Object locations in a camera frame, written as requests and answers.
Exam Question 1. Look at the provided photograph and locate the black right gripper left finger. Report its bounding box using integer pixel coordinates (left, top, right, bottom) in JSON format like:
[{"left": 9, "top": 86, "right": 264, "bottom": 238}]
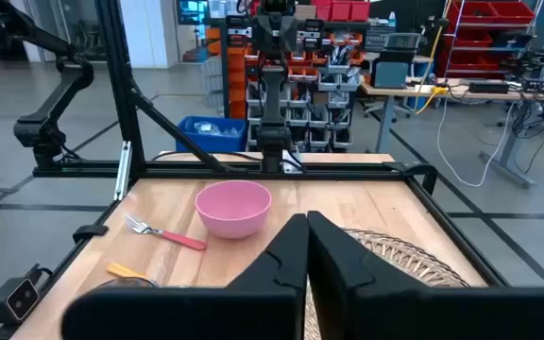
[{"left": 61, "top": 212, "right": 310, "bottom": 340}]

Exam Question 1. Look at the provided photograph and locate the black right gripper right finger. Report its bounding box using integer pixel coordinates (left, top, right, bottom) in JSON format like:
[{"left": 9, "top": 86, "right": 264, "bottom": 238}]
[{"left": 306, "top": 210, "right": 544, "bottom": 340}]

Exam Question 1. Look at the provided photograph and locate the red-handled metal fork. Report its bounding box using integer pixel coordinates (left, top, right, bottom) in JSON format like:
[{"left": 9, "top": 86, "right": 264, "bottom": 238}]
[{"left": 123, "top": 212, "right": 208, "bottom": 252}]

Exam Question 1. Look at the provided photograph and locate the orange-handled metal spoon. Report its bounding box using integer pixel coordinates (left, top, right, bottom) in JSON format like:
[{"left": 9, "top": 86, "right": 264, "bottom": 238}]
[{"left": 105, "top": 262, "right": 160, "bottom": 289}]

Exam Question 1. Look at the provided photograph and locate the pink plastic bowl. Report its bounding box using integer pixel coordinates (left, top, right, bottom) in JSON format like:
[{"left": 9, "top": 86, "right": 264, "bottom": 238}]
[{"left": 195, "top": 179, "right": 273, "bottom": 240}]

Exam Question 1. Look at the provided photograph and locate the red plastic bin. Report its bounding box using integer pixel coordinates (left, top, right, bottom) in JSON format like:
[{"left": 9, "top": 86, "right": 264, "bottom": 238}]
[
  {"left": 310, "top": 0, "right": 332, "bottom": 21},
  {"left": 330, "top": 0, "right": 352, "bottom": 22},
  {"left": 349, "top": 0, "right": 371, "bottom": 22}
]

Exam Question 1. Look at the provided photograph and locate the parts rack with orange bins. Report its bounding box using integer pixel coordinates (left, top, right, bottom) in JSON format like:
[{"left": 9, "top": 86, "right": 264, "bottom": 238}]
[{"left": 219, "top": 16, "right": 367, "bottom": 152}]

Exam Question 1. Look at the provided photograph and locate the round woven wicker placemat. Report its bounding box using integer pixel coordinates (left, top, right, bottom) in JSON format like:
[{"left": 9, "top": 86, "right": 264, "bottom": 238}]
[{"left": 302, "top": 228, "right": 471, "bottom": 340}]

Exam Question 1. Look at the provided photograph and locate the blue plastic bin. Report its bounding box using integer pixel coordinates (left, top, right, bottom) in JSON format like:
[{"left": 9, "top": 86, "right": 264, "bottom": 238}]
[{"left": 176, "top": 116, "right": 248, "bottom": 153}]

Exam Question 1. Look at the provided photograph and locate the silver aluminium bar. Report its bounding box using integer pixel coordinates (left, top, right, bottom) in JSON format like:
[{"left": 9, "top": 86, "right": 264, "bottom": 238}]
[{"left": 113, "top": 140, "right": 134, "bottom": 202}]

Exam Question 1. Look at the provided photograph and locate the wooden desk with grey legs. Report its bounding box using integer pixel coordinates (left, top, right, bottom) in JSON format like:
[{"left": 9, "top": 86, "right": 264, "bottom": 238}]
[{"left": 360, "top": 77, "right": 544, "bottom": 190}]

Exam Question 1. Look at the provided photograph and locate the shelf with red bins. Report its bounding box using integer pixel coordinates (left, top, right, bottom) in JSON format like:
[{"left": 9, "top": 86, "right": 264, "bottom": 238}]
[{"left": 436, "top": 0, "right": 537, "bottom": 79}]

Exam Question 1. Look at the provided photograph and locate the black box on desk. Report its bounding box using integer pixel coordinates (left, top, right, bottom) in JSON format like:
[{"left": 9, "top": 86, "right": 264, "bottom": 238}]
[{"left": 468, "top": 81, "right": 511, "bottom": 94}]

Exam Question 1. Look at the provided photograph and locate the wall screen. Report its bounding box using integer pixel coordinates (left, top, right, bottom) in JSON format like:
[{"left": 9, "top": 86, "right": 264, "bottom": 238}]
[{"left": 176, "top": 0, "right": 210, "bottom": 26}]

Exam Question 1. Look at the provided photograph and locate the black frame clamp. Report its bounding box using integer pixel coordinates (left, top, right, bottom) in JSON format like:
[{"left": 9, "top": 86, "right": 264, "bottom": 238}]
[{"left": 72, "top": 224, "right": 111, "bottom": 245}]

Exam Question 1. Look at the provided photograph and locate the black arm base cable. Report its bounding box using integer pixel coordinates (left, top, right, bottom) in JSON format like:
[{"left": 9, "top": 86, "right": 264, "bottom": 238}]
[{"left": 151, "top": 149, "right": 264, "bottom": 164}]

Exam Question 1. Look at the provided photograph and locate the black corner bracket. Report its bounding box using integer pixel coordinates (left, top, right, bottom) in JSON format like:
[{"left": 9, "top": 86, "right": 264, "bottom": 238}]
[{"left": 382, "top": 161, "right": 439, "bottom": 196}]

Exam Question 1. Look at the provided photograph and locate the black aluminium table frame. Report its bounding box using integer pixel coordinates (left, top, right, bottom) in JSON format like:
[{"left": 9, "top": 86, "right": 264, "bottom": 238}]
[{"left": 0, "top": 0, "right": 512, "bottom": 340}]

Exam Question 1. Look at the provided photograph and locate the yellow cable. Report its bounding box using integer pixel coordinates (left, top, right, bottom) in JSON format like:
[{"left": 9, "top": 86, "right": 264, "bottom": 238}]
[{"left": 413, "top": 23, "right": 449, "bottom": 115}]

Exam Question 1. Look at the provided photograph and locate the black depth camera box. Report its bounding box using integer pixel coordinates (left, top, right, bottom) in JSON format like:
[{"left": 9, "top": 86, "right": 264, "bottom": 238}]
[{"left": 0, "top": 263, "right": 54, "bottom": 327}]

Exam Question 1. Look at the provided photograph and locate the white floor cable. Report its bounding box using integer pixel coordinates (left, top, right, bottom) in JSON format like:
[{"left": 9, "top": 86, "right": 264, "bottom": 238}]
[{"left": 435, "top": 96, "right": 515, "bottom": 188}]

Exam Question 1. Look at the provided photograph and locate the black hanging cable bundle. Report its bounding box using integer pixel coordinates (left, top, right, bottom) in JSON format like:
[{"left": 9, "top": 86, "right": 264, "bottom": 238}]
[{"left": 510, "top": 93, "right": 544, "bottom": 176}]

